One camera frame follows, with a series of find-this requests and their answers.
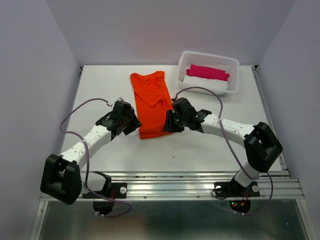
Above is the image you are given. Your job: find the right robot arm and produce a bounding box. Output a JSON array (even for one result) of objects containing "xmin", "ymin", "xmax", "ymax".
[{"xmin": 163, "ymin": 109, "xmax": 283, "ymax": 195}]

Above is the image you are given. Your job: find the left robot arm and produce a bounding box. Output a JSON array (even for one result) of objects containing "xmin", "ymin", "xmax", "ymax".
[{"xmin": 40, "ymin": 100, "xmax": 142, "ymax": 205}]

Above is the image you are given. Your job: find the pink rolled t shirt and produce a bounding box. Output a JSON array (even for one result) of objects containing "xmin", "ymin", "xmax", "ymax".
[{"xmin": 186, "ymin": 64, "xmax": 230, "ymax": 81}]

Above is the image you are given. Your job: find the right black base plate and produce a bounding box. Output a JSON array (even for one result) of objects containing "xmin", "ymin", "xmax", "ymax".
[{"xmin": 212, "ymin": 181, "xmax": 260, "ymax": 199}]

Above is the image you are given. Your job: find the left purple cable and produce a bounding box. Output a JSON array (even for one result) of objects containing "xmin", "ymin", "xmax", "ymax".
[{"xmin": 59, "ymin": 97, "xmax": 133, "ymax": 218}]

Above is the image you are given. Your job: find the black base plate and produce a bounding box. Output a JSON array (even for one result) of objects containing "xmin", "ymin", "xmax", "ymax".
[
  {"xmin": 95, "ymin": 182, "xmax": 127, "ymax": 199},
  {"xmin": 212, "ymin": 181, "xmax": 260, "ymax": 199}
]

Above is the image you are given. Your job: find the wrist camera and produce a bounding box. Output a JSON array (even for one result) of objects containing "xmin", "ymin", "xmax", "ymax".
[
  {"xmin": 109, "ymin": 99, "xmax": 132, "ymax": 122},
  {"xmin": 172, "ymin": 97, "xmax": 197, "ymax": 117}
]

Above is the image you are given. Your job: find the white plastic basket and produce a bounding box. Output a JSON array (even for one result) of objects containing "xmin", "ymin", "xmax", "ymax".
[{"xmin": 177, "ymin": 51, "xmax": 240, "ymax": 97}]

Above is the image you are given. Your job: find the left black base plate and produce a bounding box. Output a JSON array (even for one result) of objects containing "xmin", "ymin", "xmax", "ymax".
[{"xmin": 95, "ymin": 182, "xmax": 127, "ymax": 199}]

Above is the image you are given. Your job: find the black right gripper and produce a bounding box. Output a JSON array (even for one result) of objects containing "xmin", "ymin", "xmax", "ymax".
[{"xmin": 162, "ymin": 108, "xmax": 188, "ymax": 132}]

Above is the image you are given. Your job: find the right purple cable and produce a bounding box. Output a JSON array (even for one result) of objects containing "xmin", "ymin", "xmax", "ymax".
[{"xmin": 171, "ymin": 86, "xmax": 273, "ymax": 216}]

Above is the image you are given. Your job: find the purple cable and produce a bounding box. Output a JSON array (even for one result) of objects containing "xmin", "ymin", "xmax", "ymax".
[
  {"xmin": 171, "ymin": 86, "xmax": 273, "ymax": 216},
  {"xmin": 59, "ymin": 97, "xmax": 133, "ymax": 218}
]

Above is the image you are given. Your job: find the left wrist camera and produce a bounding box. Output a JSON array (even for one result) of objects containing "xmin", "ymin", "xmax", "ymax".
[{"xmin": 109, "ymin": 99, "xmax": 132, "ymax": 122}]

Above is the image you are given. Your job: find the white rolled t shirt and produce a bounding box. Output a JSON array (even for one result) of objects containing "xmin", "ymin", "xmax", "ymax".
[{"xmin": 182, "ymin": 75, "xmax": 228, "ymax": 91}]

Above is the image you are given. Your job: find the orange t shirt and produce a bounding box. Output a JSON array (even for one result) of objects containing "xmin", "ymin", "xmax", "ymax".
[{"xmin": 130, "ymin": 71, "xmax": 173, "ymax": 140}]

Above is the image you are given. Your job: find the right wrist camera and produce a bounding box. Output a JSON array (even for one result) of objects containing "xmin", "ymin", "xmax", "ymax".
[{"xmin": 172, "ymin": 97, "xmax": 197, "ymax": 117}]

